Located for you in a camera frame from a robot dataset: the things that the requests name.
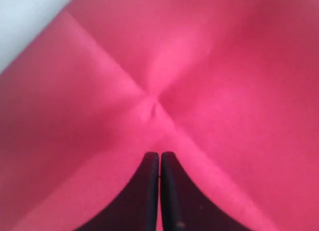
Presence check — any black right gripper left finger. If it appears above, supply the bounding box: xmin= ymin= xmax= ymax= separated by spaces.
xmin=77 ymin=152 xmax=159 ymax=231

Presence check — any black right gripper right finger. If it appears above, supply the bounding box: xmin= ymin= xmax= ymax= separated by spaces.
xmin=160 ymin=152 xmax=248 ymax=231

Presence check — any red tablecloth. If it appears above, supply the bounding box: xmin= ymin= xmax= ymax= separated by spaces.
xmin=0 ymin=0 xmax=319 ymax=231

